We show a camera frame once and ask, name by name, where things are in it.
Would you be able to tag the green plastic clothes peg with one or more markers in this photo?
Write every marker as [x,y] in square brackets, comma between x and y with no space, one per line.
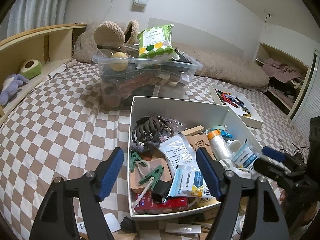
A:
[154,175]

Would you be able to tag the green dotted wipes pack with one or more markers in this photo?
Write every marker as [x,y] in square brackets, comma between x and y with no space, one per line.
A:
[156,43]

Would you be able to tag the wooden headboard shelf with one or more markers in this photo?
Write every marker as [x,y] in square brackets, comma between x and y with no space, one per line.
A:
[51,45]

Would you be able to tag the white long slim box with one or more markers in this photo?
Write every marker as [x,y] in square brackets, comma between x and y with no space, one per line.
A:
[184,229]

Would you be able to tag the black hair claw clip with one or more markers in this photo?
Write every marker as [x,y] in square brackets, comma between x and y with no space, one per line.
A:
[148,126]

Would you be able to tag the white cardboard shoe box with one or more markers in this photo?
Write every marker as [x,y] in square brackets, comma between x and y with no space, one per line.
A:
[192,114]

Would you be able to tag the clear plastic storage bin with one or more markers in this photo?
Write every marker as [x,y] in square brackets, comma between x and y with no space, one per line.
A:
[123,78]

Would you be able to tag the beige knitted slipper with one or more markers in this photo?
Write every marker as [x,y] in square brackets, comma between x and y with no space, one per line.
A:
[112,32]

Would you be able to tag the black small charger block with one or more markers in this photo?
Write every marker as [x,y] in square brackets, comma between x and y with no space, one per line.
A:
[127,225]

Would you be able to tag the checkered bed sheet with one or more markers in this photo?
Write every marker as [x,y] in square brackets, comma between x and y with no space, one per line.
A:
[59,129]

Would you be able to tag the avocado plush toy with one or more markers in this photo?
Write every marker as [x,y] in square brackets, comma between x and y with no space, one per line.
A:
[31,68]

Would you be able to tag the red gift packet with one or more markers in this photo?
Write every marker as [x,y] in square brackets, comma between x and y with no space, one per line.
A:
[147,206]

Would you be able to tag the blue white mask packet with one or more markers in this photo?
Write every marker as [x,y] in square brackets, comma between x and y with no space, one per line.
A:
[178,154]

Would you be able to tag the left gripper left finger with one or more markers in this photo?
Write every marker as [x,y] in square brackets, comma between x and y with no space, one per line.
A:
[55,218]

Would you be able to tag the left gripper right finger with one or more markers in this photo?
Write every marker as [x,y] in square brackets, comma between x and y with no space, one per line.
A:
[264,218]

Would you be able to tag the beige fluffy blanket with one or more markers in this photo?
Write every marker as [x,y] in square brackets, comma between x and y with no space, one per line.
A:
[216,64]

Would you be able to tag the carved wooden plaque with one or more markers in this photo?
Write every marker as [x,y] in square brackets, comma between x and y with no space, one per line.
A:
[197,141]

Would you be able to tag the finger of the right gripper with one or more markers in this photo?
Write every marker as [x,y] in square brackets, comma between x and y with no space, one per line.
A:
[274,154]

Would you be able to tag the purple plush toy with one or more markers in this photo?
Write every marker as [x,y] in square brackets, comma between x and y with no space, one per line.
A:
[10,87]

